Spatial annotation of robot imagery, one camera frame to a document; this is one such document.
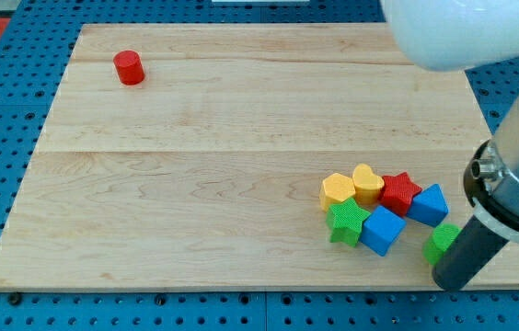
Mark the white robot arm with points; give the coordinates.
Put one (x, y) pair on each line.
(460, 34)

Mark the yellow pentagon block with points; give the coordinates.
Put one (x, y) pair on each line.
(335, 189)

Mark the wooden board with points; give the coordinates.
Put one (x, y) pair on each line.
(206, 175)

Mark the green star block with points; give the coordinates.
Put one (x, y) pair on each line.
(345, 221)

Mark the yellow heart block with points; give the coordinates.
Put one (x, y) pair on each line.
(367, 184)

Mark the blue cube block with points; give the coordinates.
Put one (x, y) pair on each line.
(381, 230)

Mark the red star block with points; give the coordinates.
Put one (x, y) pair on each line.
(398, 193)

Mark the red cylinder block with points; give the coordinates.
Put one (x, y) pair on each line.
(129, 67)

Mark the blue triangle block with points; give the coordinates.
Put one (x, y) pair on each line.
(429, 207)

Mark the green cylinder block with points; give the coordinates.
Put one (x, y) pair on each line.
(440, 239)

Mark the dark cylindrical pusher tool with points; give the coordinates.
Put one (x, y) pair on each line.
(473, 248)

